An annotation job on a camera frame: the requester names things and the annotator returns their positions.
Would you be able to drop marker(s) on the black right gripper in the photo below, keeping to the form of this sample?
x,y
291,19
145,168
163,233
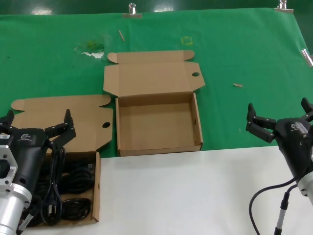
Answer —
x,y
296,147

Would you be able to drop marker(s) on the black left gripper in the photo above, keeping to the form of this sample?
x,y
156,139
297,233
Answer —
x,y
29,151

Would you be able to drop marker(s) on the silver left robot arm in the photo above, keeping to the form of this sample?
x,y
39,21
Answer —
x,y
12,208

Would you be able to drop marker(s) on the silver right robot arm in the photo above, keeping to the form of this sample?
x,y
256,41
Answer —
x,y
306,186

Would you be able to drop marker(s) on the open brown cardboard box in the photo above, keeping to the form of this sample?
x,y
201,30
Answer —
x,y
156,122
61,110

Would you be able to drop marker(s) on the small wood chip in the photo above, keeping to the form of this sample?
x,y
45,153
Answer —
x,y
237,85

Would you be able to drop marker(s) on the green table cloth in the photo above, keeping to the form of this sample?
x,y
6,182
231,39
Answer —
x,y
232,49

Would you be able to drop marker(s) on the thin wooden stick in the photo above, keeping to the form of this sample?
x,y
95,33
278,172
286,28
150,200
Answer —
x,y
121,35

